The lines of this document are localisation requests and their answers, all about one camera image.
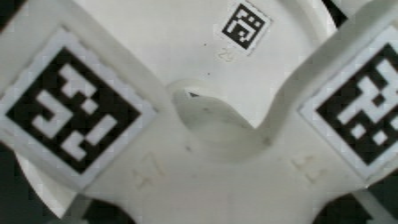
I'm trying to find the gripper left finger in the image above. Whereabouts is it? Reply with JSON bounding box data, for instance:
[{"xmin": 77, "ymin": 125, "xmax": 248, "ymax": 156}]
[{"xmin": 56, "ymin": 196, "xmax": 139, "ymax": 224}]

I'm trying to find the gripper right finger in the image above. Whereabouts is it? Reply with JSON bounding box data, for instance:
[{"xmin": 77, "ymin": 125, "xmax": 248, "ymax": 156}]
[{"xmin": 313, "ymin": 190, "xmax": 392, "ymax": 224}]

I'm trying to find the white cross-shaped table base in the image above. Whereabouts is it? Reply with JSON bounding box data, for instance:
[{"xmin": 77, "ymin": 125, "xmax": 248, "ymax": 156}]
[{"xmin": 0, "ymin": 0, "xmax": 398, "ymax": 224}]

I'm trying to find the white round table top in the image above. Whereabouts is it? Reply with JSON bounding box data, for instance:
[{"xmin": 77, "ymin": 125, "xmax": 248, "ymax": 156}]
[{"xmin": 11, "ymin": 0, "xmax": 398, "ymax": 218}]

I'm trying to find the white cylindrical table leg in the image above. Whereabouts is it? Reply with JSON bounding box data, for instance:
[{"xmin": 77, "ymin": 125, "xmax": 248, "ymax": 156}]
[{"xmin": 168, "ymin": 79, "xmax": 264, "ymax": 161}]

